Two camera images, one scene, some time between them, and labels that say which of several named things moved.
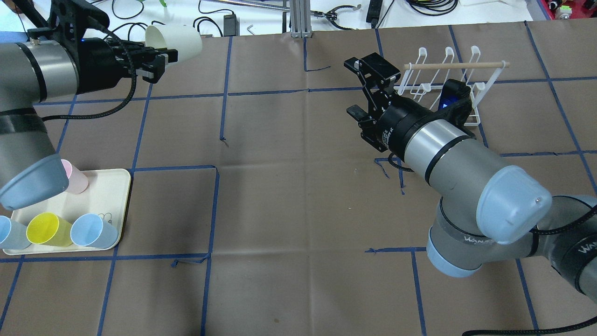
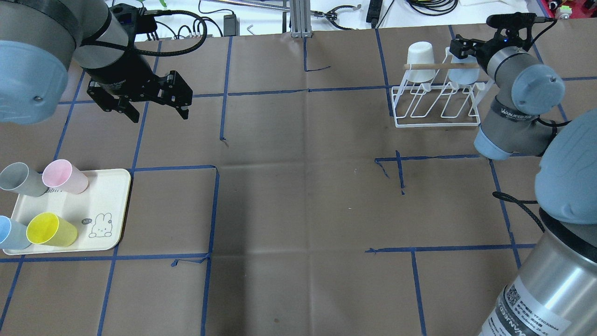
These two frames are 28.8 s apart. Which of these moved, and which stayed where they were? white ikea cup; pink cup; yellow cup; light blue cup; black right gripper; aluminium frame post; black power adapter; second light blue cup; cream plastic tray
Moved: white ikea cup; black right gripper; light blue cup
Stayed: yellow cup; cream plastic tray; black power adapter; second light blue cup; pink cup; aluminium frame post
